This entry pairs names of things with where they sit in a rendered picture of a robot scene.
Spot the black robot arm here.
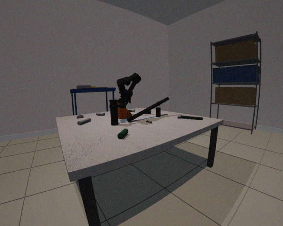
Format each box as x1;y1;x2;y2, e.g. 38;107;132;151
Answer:
117;73;141;105

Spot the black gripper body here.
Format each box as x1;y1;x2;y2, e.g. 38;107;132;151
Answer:
118;88;133;103

